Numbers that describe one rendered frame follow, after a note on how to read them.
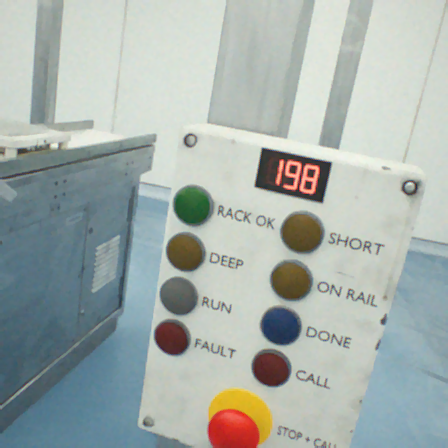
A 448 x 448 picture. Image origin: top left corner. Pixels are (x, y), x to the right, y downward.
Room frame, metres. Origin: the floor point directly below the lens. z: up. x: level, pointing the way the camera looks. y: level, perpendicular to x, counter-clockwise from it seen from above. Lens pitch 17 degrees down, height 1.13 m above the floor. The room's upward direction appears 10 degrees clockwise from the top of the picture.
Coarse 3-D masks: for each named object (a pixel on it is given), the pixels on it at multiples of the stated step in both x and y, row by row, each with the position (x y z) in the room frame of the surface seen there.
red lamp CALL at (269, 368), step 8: (256, 360) 0.33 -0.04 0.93; (264, 360) 0.33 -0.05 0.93; (272, 360) 0.33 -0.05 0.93; (280, 360) 0.33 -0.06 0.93; (256, 368) 0.33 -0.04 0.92; (264, 368) 0.33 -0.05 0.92; (272, 368) 0.33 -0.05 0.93; (280, 368) 0.33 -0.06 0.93; (256, 376) 0.33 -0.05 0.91; (264, 376) 0.33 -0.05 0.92; (272, 376) 0.33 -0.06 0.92; (280, 376) 0.33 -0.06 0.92; (272, 384) 0.33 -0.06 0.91
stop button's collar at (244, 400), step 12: (216, 396) 0.34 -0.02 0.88; (228, 396) 0.34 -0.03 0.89; (240, 396) 0.34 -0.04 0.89; (252, 396) 0.33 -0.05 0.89; (216, 408) 0.34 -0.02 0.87; (240, 408) 0.34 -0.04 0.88; (252, 408) 0.33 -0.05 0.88; (264, 408) 0.33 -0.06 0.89; (264, 420) 0.33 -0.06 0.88; (264, 432) 0.33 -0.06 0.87
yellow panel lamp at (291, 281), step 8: (288, 264) 0.33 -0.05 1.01; (296, 264) 0.33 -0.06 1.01; (280, 272) 0.33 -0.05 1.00; (288, 272) 0.33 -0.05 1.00; (296, 272) 0.33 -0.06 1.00; (304, 272) 0.33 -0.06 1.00; (272, 280) 0.33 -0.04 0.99; (280, 280) 0.33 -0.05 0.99; (288, 280) 0.33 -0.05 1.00; (296, 280) 0.33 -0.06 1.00; (304, 280) 0.33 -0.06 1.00; (280, 288) 0.33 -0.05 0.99; (288, 288) 0.33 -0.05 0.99; (296, 288) 0.33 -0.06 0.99; (304, 288) 0.33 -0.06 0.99; (288, 296) 0.33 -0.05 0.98; (296, 296) 0.33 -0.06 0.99
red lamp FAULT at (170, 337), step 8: (160, 328) 0.35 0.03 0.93; (168, 328) 0.35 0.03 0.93; (176, 328) 0.35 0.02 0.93; (160, 336) 0.35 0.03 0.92; (168, 336) 0.35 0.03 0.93; (176, 336) 0.35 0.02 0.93; (184, 336) 0.35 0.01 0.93; (160, 344) 0.35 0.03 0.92; (168, 344) 0.35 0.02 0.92; (176, 344) 0.35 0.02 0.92; (184, 344) 0.35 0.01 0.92; (168, 352) 0.35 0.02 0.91; (176, 352) 0.35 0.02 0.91
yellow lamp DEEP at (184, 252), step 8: (176, 240) 0.35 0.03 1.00; (184, 240) 0.35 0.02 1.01; (192, 240) 0.35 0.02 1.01; (168, 248) 0.35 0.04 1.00; (176, 248) 0.35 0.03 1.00; (184, 248) 0.35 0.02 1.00; (192, 248) 0.35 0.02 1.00; (168, 256) 0.35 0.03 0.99; (176, 256) 0.35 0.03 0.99; (184, 256) 0.35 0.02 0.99; (192, 256) 0.35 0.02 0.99; (200, 256) 0.35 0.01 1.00; (176, 264) 0.35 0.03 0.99; (184, 264) 0.35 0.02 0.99; (192, 264) 0.35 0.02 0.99
